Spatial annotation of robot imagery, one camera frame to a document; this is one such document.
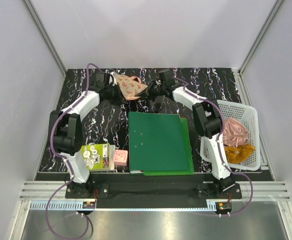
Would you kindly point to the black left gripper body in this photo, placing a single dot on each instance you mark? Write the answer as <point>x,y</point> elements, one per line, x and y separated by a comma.
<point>113,96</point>

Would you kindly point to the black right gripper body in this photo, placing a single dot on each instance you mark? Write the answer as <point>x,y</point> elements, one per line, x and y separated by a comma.
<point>154,90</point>

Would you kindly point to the pink floral mesh laundry bag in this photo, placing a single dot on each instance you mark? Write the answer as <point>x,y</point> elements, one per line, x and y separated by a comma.
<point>130,86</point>

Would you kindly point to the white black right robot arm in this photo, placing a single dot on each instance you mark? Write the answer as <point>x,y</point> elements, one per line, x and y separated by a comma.
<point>209,124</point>

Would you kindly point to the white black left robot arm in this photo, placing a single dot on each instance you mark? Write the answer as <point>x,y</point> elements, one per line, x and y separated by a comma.
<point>66,134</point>

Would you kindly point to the light green folder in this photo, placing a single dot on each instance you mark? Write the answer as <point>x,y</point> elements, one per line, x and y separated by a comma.
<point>188,149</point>

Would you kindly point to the small pink box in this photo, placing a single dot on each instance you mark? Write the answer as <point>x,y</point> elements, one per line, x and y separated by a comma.
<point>121,157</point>

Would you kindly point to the lime green illustrated book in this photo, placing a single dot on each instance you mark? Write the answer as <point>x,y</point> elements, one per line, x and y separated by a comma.
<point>98,157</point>

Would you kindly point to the pink lace garment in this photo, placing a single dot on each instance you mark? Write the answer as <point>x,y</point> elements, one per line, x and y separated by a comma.
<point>235,133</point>

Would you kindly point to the white perforated plastic basket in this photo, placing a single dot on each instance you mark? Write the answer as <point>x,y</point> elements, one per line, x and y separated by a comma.
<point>247,116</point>

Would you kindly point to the mustard yellow garment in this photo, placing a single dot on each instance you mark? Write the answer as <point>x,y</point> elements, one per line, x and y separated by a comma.
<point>236,155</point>

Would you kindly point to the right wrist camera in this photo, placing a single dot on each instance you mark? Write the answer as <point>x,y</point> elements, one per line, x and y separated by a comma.
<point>166,77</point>

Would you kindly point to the dark green ring binder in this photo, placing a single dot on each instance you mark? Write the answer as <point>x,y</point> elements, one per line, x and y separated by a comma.
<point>156,142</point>

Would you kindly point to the left aluminium frame post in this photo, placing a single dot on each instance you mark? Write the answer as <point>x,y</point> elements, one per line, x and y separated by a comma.
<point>44,35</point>

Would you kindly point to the aluminium frame post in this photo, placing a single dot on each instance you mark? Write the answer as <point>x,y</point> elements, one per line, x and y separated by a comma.
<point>264,29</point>
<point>44,35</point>

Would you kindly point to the aluminium rail crossbar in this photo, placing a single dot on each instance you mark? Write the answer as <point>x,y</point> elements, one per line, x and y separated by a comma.
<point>258,190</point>

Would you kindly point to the white slotted cable duct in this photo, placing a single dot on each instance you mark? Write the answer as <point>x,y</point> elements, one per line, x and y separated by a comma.
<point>104,205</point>

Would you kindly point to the right aluminium frame post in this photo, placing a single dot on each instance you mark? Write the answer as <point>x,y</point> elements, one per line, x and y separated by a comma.
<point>264,29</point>

